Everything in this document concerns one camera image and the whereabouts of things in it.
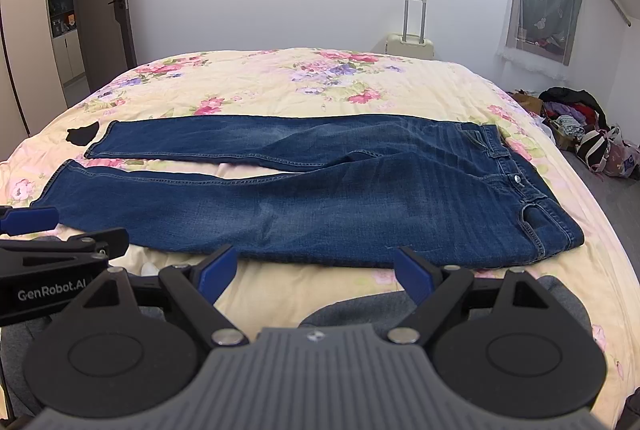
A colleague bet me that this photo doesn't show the grey patterned window curtain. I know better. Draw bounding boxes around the grey patterned window curtain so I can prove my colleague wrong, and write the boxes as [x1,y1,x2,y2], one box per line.
[506,0,582,66]

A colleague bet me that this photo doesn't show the cream suitcase with handle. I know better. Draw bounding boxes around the cream suitcase with handle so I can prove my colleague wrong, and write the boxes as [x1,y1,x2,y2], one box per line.
[384,0,435,60]

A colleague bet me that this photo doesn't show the beige wardrobe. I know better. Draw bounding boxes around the beige wardrobe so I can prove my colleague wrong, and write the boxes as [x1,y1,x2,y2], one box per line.
[1,0,67,158]

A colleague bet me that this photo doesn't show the striped pink bag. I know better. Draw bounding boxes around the striped pink bag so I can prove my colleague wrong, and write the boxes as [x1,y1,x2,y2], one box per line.
[576,126,639,178]

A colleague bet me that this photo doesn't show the pile of clothes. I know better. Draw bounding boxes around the pile of clothes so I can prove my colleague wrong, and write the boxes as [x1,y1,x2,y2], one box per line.
[508,87,610,152]

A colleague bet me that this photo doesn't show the floral yellow bed quilt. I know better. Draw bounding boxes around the floral yellow bed quilt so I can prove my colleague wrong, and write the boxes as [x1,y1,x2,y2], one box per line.
[1,48,639,427]

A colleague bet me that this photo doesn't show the black cloth piece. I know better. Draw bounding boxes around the black cloth piece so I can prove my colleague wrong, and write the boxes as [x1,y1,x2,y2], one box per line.
[65,121,100,146]

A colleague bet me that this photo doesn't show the blue denim jeans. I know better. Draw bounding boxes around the blue denim jeans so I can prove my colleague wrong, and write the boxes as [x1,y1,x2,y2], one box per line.
[38,114,585,269]

